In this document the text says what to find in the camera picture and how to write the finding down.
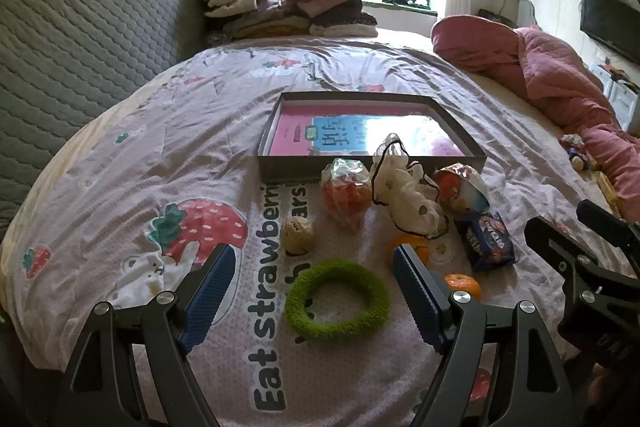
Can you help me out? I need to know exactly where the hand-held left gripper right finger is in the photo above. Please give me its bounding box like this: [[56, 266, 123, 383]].
[[391, 243, 581, 427]]

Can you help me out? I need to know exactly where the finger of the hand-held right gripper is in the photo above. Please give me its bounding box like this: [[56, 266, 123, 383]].
[[523, 216, 601, 280], [576, 200, 640, 253]]

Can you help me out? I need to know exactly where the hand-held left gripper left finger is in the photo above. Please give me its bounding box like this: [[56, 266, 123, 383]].
[[65, 243, 237, 427]]

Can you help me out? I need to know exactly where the orange tangerine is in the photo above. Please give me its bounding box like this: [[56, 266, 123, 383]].
[[390, 234, 432, 265], [444, 273, 482, 300]]

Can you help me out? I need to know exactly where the blue cookie packet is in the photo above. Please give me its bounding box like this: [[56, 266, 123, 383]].
[[454, 211, 518, 272]]

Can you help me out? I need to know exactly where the green fuzzy ring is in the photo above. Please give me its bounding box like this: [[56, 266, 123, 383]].
[[284, 259, 391, 342]]

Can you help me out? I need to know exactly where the red white toy egg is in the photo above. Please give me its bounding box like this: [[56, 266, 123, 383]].
[[432, 162, 491, 215]]

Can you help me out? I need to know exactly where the walnut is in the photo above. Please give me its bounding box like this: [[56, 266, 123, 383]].
[[281, 215, 316, 254]]

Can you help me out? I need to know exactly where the white drawstring cloth pouch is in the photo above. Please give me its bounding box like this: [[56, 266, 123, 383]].
[[370, 133, 451, 239]]

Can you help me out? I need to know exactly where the round foil snack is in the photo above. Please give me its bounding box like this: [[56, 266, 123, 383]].
[[320, 157, 373, 228]]

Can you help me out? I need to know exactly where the pink tray box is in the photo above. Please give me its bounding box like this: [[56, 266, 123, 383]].
[[257, 91, 488, 184]]

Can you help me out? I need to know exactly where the small clear plastic cup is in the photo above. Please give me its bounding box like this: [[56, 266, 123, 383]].
[[430, 239, 456, 264]]

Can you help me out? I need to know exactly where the white storage cabinet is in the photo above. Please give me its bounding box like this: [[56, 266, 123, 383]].
[[590, 62, 640, 128]]

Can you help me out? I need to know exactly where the bed with cream sheet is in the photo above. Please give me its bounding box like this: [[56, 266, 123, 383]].
[[0, 27, 640, 427]]

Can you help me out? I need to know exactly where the pink quilt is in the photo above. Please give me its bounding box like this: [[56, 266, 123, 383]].
[[431, 14, 640, 223]]

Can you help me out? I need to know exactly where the pink book with blue label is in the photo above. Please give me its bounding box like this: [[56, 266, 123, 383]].
[[270, 102, 468, 158]]

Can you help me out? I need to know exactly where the strawberry printed bed sheet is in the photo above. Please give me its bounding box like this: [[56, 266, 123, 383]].
[[0, 34, 621, 427]]

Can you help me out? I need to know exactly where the black television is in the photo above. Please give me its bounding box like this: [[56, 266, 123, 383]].
[[580, 0, 640, 65]]

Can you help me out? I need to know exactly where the grey quilted headboard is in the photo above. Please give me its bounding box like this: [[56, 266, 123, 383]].
[[0, 0, 208, 233]]

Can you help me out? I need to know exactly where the pile of folded clothes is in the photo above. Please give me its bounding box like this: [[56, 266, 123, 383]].
[[190, 0, 378, 48]]

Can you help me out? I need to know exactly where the arched white frame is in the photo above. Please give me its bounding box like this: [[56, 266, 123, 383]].
[[502, 0, 538, 28]]

